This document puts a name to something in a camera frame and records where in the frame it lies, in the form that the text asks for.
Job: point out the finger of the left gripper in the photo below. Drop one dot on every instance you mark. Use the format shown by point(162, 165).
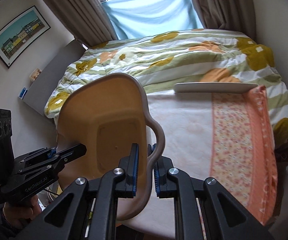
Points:
point(56, 163)
point(36, 156)

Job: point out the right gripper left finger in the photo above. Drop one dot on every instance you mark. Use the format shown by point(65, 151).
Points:
point(87, 209)

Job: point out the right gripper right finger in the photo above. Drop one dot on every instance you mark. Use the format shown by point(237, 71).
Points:
point(204, 209)

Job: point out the pink plastic basin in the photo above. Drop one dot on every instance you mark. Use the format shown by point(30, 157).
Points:
point(108, 115)

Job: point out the person's left hand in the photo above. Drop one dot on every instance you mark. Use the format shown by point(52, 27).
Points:
point(20, 216)

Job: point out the pink floral table cloth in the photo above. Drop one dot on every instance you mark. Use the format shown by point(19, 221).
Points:
point(243, 158)

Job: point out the grey headboard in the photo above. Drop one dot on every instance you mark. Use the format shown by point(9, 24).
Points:
point(41, 89)

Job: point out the framed houses picture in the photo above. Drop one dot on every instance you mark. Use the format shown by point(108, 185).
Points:
point(20, 33)

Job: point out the floral green orange duvet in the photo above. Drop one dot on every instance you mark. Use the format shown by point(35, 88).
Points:
point(198, 55)

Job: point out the left brown curtain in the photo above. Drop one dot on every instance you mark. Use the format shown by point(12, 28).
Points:
point(85, 19)

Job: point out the brown curtain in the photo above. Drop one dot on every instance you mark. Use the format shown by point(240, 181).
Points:
point(235, 15)
point(85, 19)

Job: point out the light blue window cloth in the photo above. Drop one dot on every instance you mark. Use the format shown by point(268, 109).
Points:
point(141, 18)

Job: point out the right brown curtain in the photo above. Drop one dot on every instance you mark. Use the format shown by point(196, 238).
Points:
point(235, 15)

